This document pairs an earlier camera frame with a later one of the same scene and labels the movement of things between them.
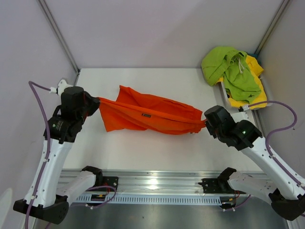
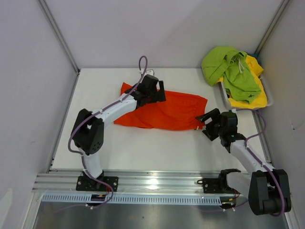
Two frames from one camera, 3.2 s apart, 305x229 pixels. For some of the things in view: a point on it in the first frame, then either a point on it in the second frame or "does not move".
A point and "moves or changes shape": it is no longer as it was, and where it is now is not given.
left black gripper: x=95 y=103 → x=160 y=96
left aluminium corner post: x=54 y=24 does not move
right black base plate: x=218 y=186 does not move
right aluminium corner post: x=272 y=26 does not move
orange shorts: x=134 y=109 moves or changes shape
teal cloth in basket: x=254 y=55 does not move
